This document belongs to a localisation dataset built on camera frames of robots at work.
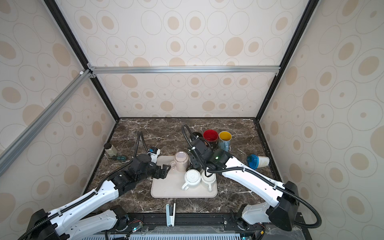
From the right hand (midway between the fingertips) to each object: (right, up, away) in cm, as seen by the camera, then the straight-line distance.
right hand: (197, 154), depth 76 cm
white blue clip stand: (-13, -32, -4) cm, 34 cm away
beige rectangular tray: (-15, -20, +9) cm, 26 cm away
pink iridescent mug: (-9, -6, +7) cm, 13 cm away
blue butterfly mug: (+17, +6, +18) cm, 25 cm away
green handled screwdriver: (-49, -5, +18) cm, 53 cm away
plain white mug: (+5, -15, +3) cm, 17 cm away
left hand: (-16, -5, +2) cm, 17 cm away
